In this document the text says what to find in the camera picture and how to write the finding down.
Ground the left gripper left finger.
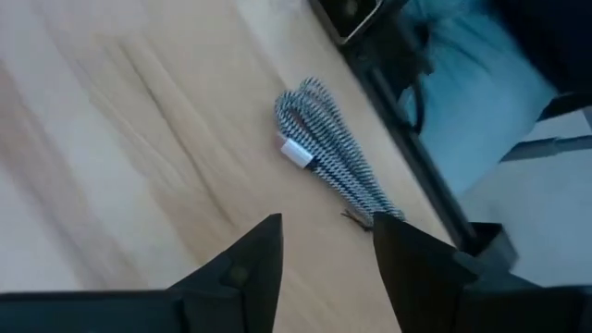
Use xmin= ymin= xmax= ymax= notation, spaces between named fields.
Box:
xmin=168 ymin=212 xmax=284 ymax=333

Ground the black-white braided USB cable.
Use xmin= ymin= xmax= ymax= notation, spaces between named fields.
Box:
xmin=274 ymin=76 xmax=406 ymax=232

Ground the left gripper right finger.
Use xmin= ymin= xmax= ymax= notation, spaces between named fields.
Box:
xmin=373 ymin=211 xmax=477 ymax=333

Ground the black device with silver edge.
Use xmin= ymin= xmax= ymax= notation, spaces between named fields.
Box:
xmin=308 ymin=0 xmax=386 ymax=46

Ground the person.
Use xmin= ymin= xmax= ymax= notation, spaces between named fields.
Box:
xmin=400 ymin=0 xmax=559 ymax=195

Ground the black office chair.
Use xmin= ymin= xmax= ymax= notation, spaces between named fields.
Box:
xmin=489 ymin=0 xmax=592 ymax=163

